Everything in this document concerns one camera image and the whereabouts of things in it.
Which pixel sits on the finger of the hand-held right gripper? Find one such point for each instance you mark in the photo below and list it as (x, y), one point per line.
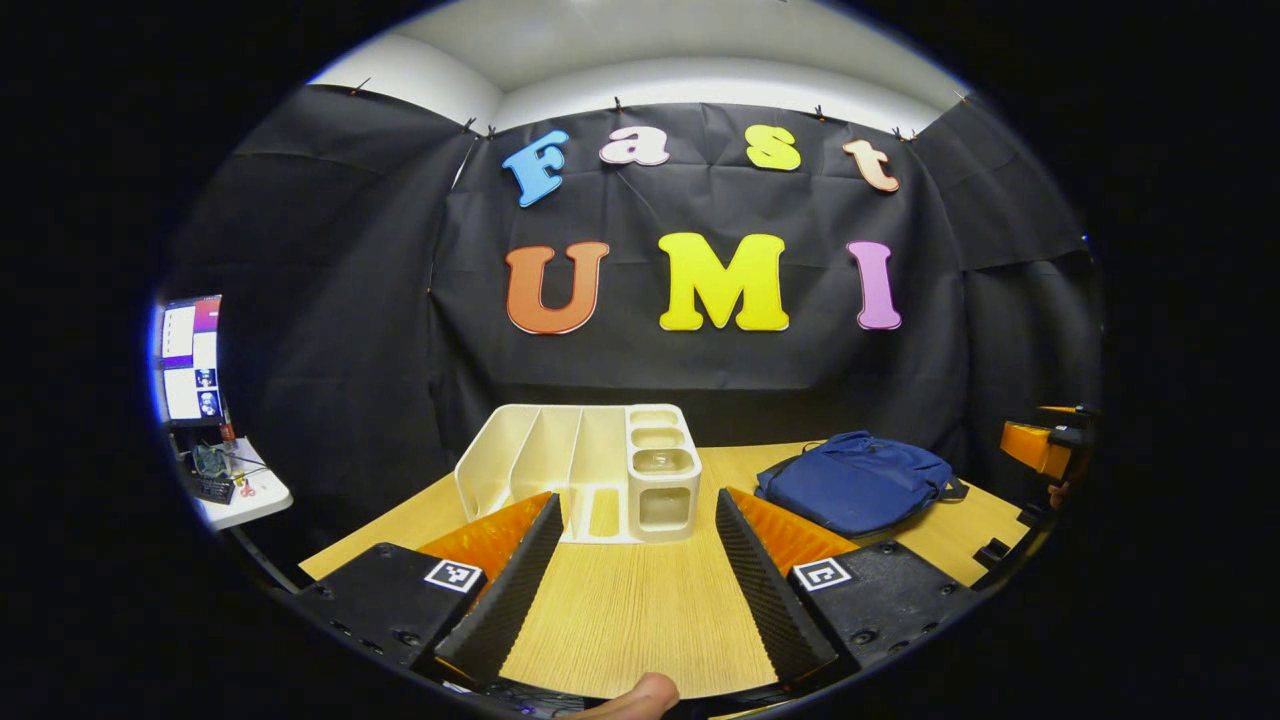
(1035, 448)
(1075, 410)

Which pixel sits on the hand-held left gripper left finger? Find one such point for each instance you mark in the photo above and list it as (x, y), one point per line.
(520, 600)

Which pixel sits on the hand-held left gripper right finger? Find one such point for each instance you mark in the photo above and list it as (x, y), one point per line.
(765, 600)

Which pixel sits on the blue schoolbag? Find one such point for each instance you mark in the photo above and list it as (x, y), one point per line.
(860, 485)

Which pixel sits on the cream plastic bookshelf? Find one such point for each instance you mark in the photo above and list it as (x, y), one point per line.
(545, 450)

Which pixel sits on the black backdrop cloth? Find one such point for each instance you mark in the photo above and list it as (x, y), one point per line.
(700, 380)

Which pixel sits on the white side table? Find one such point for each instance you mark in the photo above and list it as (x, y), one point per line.
(265, 500)

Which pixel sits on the computer monitor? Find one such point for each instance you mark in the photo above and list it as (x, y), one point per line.
(185, 345)

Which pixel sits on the small black bracket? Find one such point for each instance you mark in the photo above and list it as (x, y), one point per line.
(992, 553)

